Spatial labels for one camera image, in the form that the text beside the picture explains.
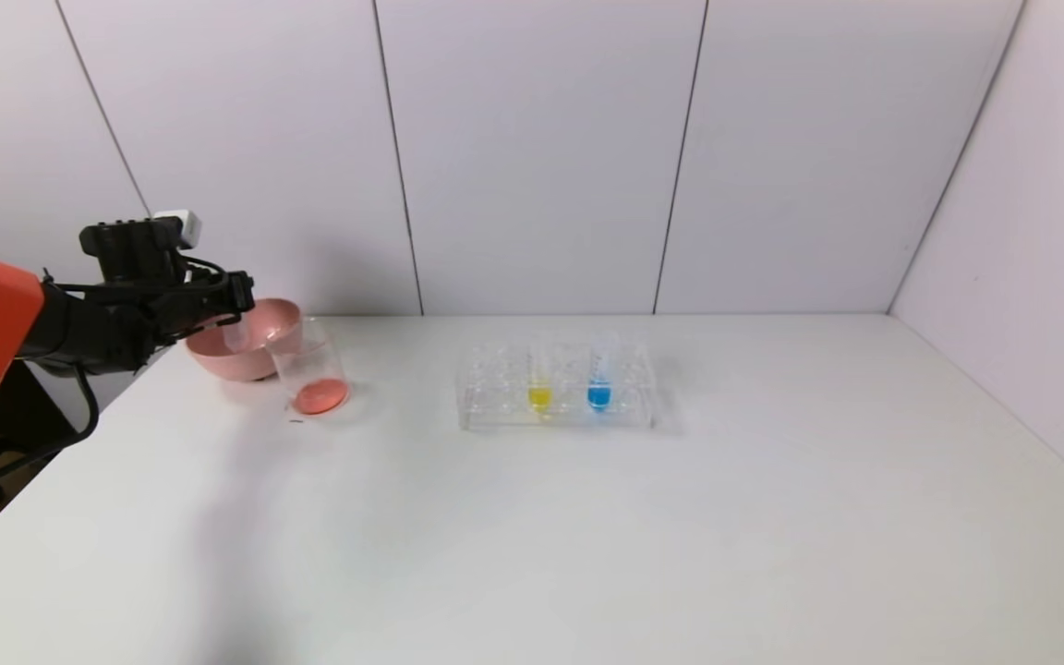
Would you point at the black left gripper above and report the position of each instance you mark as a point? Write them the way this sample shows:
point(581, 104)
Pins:
point(239, 292)

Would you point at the test tube with red pigment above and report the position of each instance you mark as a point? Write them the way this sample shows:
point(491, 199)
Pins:
point(236, 334)

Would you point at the clear acrylic test tube rack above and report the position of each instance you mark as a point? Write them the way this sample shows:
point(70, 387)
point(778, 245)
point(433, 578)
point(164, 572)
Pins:
point(495, 406)

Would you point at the test tube with yellow pigment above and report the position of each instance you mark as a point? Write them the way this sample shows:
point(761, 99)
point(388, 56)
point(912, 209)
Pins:
point(539, 395)

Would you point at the test tube with blue pigment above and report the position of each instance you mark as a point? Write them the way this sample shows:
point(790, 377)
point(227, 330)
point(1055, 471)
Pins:
point(598, 395)

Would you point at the pink plastic bowl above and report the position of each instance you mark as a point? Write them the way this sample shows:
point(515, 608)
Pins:
point(259, 346)

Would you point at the clear glass beaker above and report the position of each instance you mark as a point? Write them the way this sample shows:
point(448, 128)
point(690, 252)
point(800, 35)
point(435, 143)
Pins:
point(315, 383)

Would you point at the dark office chair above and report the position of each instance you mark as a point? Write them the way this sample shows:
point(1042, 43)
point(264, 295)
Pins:
point(6, 425)

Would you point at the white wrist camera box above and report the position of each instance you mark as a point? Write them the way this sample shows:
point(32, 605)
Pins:
point(183, 228)

